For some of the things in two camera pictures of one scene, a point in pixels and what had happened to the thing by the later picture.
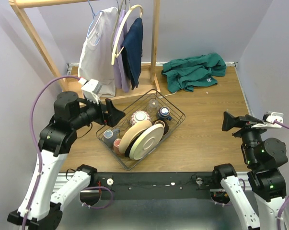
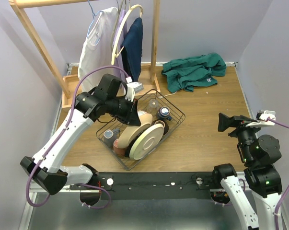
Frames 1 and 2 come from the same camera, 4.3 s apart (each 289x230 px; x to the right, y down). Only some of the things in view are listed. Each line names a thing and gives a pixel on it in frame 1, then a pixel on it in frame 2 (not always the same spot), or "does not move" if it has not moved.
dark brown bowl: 165,123 does not move
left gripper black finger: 114,115 → 133,119
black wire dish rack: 145,126 does not move
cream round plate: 145,143 does not move
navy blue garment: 132,50 does not move
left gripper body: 106,115 → 130,111
